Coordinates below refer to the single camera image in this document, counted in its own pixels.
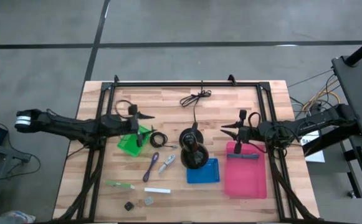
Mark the pink plastic bin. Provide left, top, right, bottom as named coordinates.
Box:
left=224, top=141, right=268, bottom=200

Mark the white printed paper sheet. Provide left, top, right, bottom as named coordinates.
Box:
left=299, top=129, right=326, bottom=164

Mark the black gooseneck desk lamp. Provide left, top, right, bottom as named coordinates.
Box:
left=179, top=121, right=211, bottom=170

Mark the black usb cable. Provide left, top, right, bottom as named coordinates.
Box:
left=149, top=131, right=179, bottom=149

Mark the yellow cable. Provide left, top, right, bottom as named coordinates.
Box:
left=302, top=79, right=342, bottom=113

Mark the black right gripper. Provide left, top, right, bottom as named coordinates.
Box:
left=220, top=108, right=250, bottom=156

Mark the white cable bundle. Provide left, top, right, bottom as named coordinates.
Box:
left=158, top=154, right=176, bottom=174

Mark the black lamp power cord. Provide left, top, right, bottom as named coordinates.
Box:
left=179, top=80, right=212, bottom=125

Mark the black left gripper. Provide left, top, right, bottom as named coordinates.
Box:
left=126, top=104, right=157, bottom=147

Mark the blue plastic basket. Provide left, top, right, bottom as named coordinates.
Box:
left=186, top=157, right=221, bottom=185

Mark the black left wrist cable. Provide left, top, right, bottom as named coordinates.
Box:
left=114, top=99, right=135, bottom=119

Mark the green plastic basket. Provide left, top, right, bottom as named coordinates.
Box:
left=117, top=124, right=153, bottom=157

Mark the dark grey desk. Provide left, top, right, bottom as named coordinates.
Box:
left=331, top=55, right=362, bottom=212

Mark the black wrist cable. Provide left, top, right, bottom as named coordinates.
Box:
left=247, top=111, right=262, bottom=129
left=114, top=99, right=135, bottom=119

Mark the grey metal stand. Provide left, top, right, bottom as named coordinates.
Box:
left=0, top=141, right=32, bottom=224

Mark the green marker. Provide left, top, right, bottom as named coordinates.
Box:
left=105, top=179, right=136, bottom=190

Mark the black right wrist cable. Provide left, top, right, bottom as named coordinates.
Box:
left=247, top=111, right=262, bottom=129

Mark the white card reader box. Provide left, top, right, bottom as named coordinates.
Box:
left=143, top=187, right=171, bottom=194

